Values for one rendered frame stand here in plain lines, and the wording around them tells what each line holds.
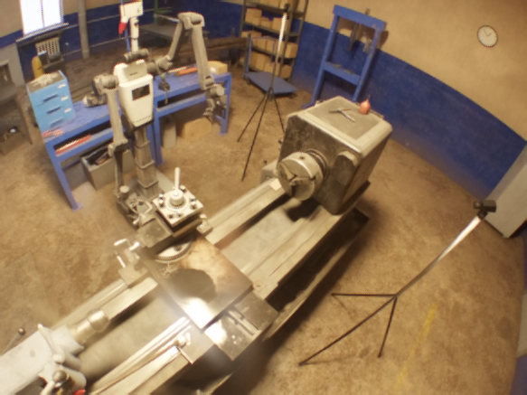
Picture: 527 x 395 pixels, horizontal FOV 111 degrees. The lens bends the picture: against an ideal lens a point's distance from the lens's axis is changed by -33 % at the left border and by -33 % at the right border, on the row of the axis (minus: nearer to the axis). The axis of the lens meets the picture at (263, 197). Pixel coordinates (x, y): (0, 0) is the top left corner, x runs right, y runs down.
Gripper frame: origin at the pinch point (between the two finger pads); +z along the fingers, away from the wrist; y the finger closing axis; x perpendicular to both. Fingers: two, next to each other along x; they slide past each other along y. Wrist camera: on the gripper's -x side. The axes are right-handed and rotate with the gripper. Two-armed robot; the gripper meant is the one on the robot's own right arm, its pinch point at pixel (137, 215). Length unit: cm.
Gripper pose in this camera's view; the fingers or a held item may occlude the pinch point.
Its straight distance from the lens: 178.0
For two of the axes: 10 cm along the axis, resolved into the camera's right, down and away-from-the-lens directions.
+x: -6.2, 3.3, -7.1
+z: 7.3, 5.7, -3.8
